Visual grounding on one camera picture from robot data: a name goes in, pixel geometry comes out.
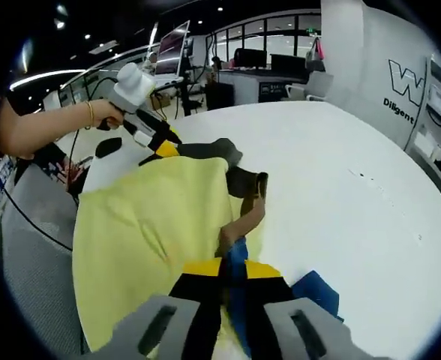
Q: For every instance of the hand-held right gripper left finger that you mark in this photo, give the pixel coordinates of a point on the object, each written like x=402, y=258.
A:
x=175, y=326

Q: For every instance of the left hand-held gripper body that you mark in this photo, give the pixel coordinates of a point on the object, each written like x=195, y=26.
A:
x=134, y=84

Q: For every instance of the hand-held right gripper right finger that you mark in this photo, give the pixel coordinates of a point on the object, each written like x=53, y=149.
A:
x=299, y=322

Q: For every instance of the yellow blue colour-block garment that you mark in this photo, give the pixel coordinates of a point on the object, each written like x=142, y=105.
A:
x=138, y=225

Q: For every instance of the person's left hand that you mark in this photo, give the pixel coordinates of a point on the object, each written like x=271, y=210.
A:
x=108, y=116

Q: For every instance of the black monitor tripod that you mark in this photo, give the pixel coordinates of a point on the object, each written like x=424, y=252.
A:
x=186, y=95

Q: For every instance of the large monitor on stand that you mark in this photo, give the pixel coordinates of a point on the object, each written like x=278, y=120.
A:
x=172, y=48

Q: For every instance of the black rounded object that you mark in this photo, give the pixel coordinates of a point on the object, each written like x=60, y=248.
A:
x=108, y=147

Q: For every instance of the black computer tower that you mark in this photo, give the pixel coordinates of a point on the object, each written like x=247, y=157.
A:
x=219, y=96

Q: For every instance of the small black desk monitor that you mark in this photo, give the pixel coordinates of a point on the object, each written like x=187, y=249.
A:
x=250, y=59

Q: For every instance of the wide black desk monitor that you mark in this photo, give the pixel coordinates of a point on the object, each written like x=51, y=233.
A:
x=288, y=64

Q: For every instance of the white office chair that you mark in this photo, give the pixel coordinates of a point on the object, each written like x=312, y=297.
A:
x=314, y=86

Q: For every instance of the hanging grey pink bag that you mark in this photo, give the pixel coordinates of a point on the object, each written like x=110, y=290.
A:
x=316, y=56

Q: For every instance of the metal shelf rack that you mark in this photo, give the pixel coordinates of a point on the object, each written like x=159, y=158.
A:
x=438, y=123

